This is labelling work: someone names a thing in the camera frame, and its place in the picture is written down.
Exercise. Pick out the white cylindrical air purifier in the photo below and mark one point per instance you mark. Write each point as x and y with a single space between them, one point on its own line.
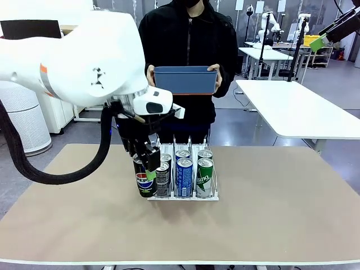
28 126

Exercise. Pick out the small cardboard box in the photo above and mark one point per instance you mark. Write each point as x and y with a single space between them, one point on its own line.
69 28

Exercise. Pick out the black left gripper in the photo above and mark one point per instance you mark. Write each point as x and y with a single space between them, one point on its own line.
135 132

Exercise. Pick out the person's right hand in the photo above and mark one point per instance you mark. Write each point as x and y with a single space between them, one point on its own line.
150 74

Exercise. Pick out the black slim beverage can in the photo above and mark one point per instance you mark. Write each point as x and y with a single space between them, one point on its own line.
162 182
166 157

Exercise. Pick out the yellow plastic crate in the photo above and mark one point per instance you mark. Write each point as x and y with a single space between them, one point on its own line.
309 39

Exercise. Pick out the green slim beverage can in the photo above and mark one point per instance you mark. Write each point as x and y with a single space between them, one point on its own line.
205 153
204 180

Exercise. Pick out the white cabinet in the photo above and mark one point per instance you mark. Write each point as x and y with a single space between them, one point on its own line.
56 118

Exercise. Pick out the white lab desk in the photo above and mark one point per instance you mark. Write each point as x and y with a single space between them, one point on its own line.
267 53

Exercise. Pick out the black monitor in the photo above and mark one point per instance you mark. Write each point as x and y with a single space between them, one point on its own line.
28 29

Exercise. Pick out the person's left forearm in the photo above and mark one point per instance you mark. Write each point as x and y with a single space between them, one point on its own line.
227 81

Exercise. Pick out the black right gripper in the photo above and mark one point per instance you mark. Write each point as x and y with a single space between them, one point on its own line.
346 28

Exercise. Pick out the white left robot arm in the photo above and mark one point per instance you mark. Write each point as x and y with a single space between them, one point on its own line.
70 56

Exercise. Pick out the blue slim beverage can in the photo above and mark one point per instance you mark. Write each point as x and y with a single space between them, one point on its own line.
182 153
184 180

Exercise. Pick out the black tripod stand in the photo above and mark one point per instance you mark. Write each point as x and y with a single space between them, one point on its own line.
298 50

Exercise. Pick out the white rounded table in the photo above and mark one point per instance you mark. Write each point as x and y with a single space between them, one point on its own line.
295 112

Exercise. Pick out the black face mask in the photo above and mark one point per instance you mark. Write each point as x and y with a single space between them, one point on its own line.
194 2

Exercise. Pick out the red fire extinguisher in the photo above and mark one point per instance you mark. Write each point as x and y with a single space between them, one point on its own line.
340 54

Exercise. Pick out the person's left hand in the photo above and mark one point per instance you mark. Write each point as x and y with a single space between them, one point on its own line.
218 77

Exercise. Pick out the person in black jacket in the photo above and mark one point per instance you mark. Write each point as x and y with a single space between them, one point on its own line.
197 42

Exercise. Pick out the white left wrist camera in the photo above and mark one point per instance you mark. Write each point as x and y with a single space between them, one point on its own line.
180 112

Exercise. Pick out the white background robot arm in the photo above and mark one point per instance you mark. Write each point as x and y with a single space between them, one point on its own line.
265 25
305 21

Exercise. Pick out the wooden shelf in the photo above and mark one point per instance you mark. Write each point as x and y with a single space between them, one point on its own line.
323 57

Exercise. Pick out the black Pepsi can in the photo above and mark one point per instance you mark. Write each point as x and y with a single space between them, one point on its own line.
143 187

